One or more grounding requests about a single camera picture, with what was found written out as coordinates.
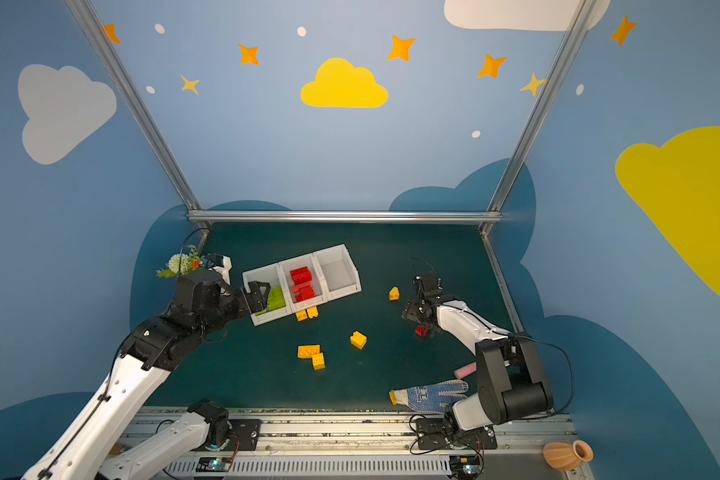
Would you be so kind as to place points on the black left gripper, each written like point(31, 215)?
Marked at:
point(249, 297)

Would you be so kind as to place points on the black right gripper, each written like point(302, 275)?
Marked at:
point(420, 309)

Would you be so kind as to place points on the green lego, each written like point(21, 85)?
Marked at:
point(275, 301)

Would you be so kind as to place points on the yellow tall lego brick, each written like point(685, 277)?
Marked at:
point(358, 340)

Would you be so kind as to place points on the orange lego brick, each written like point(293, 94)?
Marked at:
point(308, 351)

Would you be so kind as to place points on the small yellow lego front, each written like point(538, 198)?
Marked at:
point(318, 361)

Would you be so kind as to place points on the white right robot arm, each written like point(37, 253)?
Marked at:
point(511, 381)

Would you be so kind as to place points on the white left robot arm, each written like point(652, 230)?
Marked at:
point(202, 305)

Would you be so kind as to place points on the purple pink toy shovel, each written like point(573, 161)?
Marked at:
point(465, 371)

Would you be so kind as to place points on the white three-compartment bin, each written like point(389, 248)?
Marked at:
point(334, 276)

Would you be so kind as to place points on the potted artificial flower plant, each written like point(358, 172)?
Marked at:
point(186, 261)

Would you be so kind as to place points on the right controller board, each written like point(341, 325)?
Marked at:
point(465, 467)

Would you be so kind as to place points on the controller board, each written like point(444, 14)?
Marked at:
point(220, 465)
point(465, 467)

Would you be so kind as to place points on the left controller board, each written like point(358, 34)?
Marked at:
point(220, 465)

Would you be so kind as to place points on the terracotta clay pot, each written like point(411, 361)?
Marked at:
point(566, 456)

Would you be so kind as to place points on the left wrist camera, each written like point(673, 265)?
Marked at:
point(221, 264)

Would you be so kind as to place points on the aluminium back frame rail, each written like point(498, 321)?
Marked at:
point(392, 217)

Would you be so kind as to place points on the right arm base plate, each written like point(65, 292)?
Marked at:
point(439, 433)

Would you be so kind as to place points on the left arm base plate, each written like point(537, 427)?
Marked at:
point(235, 435)

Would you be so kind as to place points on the front aluminium rail bed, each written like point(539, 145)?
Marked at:
point(313, 444)

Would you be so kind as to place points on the aluminium left frame post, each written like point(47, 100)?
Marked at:
point(89, 22)

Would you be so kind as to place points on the aluminium frame post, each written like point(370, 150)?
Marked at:
point(89, 22)
point(559, 68)

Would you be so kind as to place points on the aluminium right frame post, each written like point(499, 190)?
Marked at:
point(559, 68)

